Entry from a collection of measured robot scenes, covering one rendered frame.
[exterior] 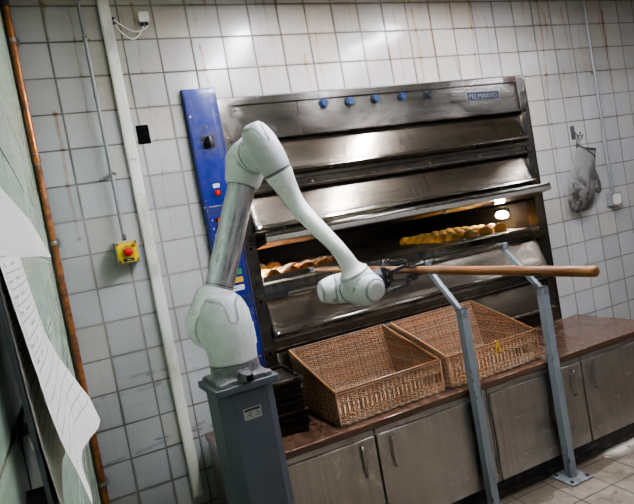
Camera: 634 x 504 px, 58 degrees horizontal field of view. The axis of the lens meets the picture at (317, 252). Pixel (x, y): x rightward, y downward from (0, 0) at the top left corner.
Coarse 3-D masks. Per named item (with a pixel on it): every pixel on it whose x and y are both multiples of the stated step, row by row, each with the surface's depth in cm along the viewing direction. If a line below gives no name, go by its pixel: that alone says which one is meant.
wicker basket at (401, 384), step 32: (288, 352) 278; (320, 352) 284; (352, 352) 290; (416, 352) 276; (320, 384) 249; (352, 384) 285; (384, 384) 247; (416, 384) 254; (320, 416) 255; (352, 416) 246
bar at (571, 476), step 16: (448, 256) 277; (464, 256) 281; (512, 256) 287; (304, 288) 247; (544, 288) 271; (544, 304) 271; (464, 320) 252; (544, 320) 273; (464, 336) 252; (544, 336) 275; (464, 352) 255; (560, 368) 274; (560, 384) 274; (480, 400) 254; (560, 400) 274; (480, 416) 254; (560, 416) 275; (480, 432) 255; (560, 432) 277; (480, 448) 257; (560, 480) 276; (576, 480) 273; (496, 496) 257
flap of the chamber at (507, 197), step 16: (512, 192) 323; (528, 192) 327; (432, 208) 301; (448, 208) 305; (464, 208) 323; (352, 224) 282; (368, 224) 289; (384, 224) 305; (272, 240) 265; (288, 240) 274; (304, 240) 289
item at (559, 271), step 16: (400, 272) 226; (416, 272) 216; (432, 272) 207; (448, 272) 198; (464, 272) 191; (480, 272) 183; (496, 272) 177; (512, 272) 170; (528, 272) 165; (544, 272) 159; (560, 272) 154; (576, 272) 150; (592, 272) 145
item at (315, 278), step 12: (528, 228) 346; (468, 240) 335; (480, 240) 331; (492, 240) 335; (420, 252) 315; (432, 252) 318; (444, 252) 321; (372, 264) 302; (396, 264) 308; (312, 276) 288; (324, 276) 291; (264, 288) 278; (276, 288) 281; (288, 288) 283
